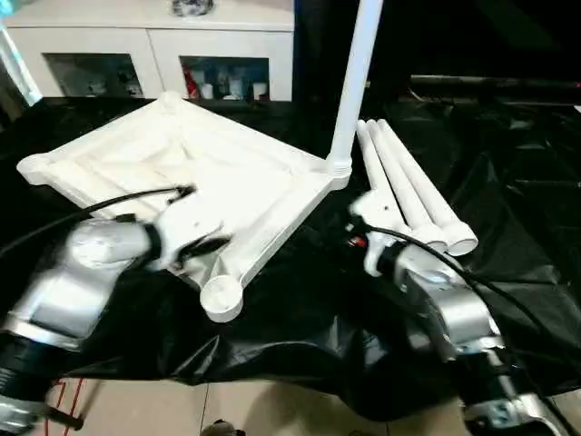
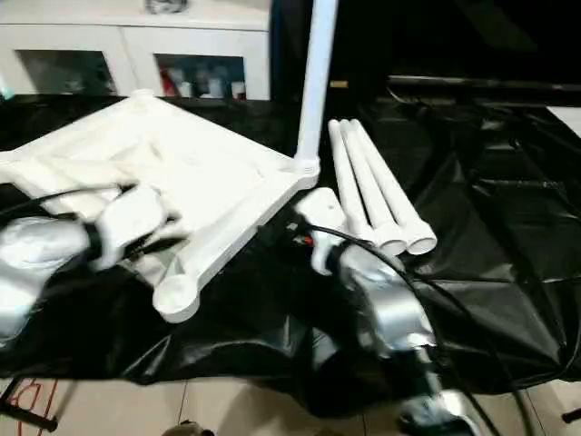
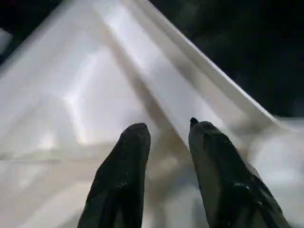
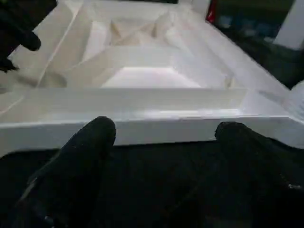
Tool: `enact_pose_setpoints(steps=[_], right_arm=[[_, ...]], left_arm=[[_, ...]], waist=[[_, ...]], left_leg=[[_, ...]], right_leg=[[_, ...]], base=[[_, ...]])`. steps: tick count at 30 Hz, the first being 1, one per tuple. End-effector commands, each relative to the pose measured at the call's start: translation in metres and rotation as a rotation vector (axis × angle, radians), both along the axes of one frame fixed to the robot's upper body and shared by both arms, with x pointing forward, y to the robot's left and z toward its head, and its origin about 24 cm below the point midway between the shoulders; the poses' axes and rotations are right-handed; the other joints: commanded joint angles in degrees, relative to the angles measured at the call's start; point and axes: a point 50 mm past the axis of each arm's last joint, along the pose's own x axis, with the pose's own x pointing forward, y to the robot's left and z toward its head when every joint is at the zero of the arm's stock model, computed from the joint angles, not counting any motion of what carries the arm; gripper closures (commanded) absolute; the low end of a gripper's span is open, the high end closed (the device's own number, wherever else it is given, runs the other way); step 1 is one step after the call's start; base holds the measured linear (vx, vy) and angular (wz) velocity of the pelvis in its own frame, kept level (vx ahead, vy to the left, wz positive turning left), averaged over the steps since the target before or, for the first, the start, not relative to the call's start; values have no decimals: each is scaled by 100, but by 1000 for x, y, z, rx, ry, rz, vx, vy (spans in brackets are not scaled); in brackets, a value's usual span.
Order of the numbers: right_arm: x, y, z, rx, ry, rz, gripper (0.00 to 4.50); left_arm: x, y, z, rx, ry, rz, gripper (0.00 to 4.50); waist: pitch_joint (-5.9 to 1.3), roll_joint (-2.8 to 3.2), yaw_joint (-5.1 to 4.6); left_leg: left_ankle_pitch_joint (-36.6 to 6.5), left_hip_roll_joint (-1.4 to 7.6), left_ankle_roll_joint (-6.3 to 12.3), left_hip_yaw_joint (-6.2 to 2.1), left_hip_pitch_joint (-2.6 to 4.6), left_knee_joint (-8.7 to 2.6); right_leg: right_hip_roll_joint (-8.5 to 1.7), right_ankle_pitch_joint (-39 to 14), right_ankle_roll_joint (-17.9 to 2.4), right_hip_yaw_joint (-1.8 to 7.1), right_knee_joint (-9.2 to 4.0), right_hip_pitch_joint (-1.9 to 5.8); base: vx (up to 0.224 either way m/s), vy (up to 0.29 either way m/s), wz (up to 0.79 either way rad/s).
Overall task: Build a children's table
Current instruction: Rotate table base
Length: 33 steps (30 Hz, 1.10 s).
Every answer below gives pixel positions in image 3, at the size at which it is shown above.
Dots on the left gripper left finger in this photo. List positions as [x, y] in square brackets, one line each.
[121, 185]

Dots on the white plastic table top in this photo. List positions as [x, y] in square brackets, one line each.
[95, 95]

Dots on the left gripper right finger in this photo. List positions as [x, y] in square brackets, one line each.
[232, 190]

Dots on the black work mat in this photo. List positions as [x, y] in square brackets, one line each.
[247, 47]

